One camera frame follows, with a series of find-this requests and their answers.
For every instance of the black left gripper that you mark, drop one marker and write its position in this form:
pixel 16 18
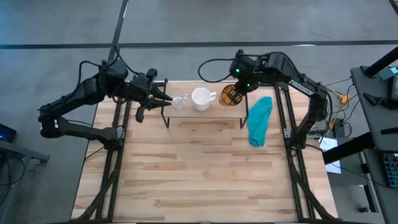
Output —
pixel 140 87

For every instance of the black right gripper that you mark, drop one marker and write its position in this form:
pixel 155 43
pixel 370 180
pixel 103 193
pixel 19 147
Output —
pixel 250 73

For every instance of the amber glass cup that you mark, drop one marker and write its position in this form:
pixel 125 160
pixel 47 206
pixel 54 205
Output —
pixel 228 97

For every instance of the clear glass cup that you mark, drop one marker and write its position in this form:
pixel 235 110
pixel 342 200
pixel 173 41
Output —
pixel 178 99

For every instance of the white ceramic mug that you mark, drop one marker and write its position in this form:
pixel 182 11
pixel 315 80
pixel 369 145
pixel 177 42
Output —
pixel 201 98

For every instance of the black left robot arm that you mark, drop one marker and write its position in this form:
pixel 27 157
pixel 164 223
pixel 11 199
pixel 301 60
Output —
pixel 77 93

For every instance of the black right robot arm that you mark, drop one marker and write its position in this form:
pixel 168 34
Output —
pixel 306 88

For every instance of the wooden shelf with black legs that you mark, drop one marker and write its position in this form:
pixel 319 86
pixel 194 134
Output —
pixel 211 113

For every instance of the teal cloth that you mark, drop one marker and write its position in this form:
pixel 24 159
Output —
pixel 259 121

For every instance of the white paper sheet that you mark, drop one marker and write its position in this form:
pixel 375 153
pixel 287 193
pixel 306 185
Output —
pixel 329 146

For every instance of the black support bar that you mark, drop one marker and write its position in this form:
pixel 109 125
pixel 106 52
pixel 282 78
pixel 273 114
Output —
pixel 348 147

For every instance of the grey equipment cart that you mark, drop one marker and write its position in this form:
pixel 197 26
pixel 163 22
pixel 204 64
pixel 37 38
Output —
pixel 381 124

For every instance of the black diagonal pole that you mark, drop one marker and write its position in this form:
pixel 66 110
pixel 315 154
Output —
pixel 384 62

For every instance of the small teal box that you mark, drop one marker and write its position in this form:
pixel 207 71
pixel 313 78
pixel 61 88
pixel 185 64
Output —
pixel 389 73

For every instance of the grey side table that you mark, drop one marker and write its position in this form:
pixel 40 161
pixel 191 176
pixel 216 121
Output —
pixel 18 152

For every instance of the black device with blue light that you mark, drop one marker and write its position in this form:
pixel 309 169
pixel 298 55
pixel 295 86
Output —
pixel 6 133

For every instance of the black keyboard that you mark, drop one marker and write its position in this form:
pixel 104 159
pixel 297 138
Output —
pixel 391 169

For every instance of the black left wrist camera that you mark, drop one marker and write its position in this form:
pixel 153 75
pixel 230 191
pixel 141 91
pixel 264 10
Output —
pixel 140 114

